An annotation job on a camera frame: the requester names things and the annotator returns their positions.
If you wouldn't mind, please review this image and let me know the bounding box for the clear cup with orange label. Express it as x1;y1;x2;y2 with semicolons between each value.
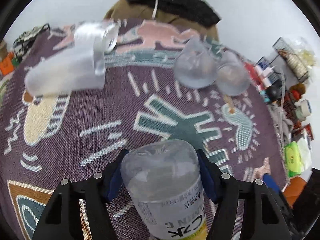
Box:
121;140;207;239

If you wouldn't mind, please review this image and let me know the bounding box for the frosted cup lying right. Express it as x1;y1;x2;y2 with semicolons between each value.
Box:
216;50;251;96

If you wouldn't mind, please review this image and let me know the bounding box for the frosted cup lying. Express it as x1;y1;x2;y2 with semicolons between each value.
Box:
24;44;106;96
172;38;218;89
216;50;251;96

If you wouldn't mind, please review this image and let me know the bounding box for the frosted cup lying left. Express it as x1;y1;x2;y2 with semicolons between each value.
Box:
24;44;106;96

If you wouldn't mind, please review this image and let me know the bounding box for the frosted cup lying middle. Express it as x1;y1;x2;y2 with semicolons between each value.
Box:
172;38;218;89

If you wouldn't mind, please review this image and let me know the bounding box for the clear glass cup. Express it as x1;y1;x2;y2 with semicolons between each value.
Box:
73;20;119;53

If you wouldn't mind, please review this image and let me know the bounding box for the green wet wipes pack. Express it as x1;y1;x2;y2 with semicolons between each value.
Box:
284;141;305;178

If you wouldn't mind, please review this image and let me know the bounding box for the purple patterned woven blanket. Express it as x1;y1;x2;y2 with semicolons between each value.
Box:
1;19;288;239

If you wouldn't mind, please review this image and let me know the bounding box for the white tape roll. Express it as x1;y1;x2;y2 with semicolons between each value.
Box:
295;99;312;121

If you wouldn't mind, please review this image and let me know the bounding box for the grey cloth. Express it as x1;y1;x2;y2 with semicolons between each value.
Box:
268;104;293;146

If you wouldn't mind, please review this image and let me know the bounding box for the brown plush toy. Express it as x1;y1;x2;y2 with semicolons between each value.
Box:
289;83;306;102

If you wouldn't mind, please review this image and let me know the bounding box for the black round-head figurine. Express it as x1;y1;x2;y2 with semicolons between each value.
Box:
265;85;282;103

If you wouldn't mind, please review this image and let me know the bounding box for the orange bag on floor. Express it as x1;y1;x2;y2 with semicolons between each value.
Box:
0;52;15;76

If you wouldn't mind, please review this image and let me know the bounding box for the clear plastic bag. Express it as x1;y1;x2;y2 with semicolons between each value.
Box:
290;37;318;68

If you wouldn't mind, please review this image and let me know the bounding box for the black shoe rack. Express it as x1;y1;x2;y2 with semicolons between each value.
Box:
13;23;50;57

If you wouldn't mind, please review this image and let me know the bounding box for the black jacket on chair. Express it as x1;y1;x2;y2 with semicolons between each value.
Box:
120;0;222;28

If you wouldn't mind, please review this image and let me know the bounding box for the brown chair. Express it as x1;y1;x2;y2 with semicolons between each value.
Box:
103;0;219;41

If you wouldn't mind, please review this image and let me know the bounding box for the white charging cable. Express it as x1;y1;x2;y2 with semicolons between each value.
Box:
277;74;287;145

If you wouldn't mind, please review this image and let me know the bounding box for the lower black wire shelf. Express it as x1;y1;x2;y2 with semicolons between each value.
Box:
254;57;282;89

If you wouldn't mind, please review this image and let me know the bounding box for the black wire shelf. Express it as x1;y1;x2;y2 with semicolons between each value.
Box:
273;37;309;83
254;57;282;89

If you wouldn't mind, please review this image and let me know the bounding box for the upper black wire shelf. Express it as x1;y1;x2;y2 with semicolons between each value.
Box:
273;37;309;83

